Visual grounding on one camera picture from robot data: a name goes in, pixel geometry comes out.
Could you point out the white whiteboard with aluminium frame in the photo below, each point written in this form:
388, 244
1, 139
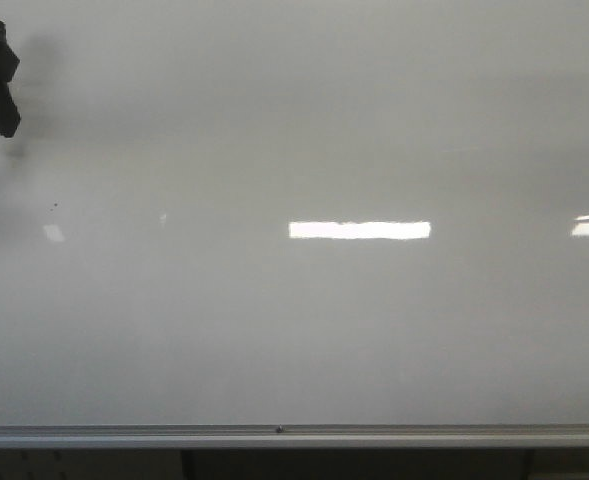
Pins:
281, 224

